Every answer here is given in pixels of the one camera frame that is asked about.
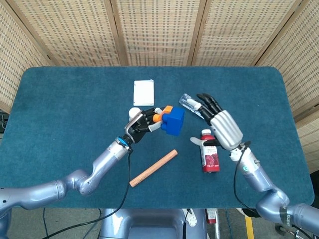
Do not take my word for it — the blue felt table mat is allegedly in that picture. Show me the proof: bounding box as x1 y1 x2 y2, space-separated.
0 66 316 210

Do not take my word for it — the white paper cup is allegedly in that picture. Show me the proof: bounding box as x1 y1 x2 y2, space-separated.
128 107 142 120

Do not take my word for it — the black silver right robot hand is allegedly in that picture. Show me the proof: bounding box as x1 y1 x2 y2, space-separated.
188 93 244 151

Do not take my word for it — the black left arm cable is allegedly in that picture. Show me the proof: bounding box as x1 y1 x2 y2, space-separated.
46 148 132 239

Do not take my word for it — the orange plastic toy block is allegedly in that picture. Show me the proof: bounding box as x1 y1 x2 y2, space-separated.
152 106 174 123

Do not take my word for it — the woven folding screen panel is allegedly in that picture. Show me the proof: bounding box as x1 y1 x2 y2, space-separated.
254 0 319 174
6 0 128 67
191 0 309 67
0 0 52 114
111 0 208 67

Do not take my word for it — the black torso cable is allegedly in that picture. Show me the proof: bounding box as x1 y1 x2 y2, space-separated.
181 208 191 239

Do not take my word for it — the red canister under table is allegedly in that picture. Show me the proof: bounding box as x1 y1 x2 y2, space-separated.
205 208 219 225

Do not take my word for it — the wooden round stick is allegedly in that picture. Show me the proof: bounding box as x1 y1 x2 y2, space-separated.
129 149 179 188

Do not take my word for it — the blue and orange toy block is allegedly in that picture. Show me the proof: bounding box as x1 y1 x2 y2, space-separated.
160 107 186 137

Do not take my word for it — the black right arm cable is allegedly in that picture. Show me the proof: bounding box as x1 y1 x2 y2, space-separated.
233 141 261 217

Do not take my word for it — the white rectangular packet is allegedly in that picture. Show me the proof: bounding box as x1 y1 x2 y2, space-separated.
133 79 155 107

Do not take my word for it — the red NFC juice bottle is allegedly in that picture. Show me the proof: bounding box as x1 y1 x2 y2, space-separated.
199 128 221 174

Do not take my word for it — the clear plastic water bottle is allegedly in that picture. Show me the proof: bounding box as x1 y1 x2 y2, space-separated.
178 93 209 120

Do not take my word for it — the silver blue robot torso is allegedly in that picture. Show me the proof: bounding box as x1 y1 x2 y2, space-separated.
99 208 208 239

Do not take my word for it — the black equipment beside table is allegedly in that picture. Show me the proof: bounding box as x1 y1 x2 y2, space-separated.
0 109 7 133

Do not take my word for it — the blue floor cable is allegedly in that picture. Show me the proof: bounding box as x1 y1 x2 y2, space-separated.
42 208 50 239

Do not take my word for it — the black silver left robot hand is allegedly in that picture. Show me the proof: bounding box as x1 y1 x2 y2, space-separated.
124 107 166 145

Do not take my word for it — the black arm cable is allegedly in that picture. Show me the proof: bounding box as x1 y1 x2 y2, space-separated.
233 141 261 217
46 148 132 239

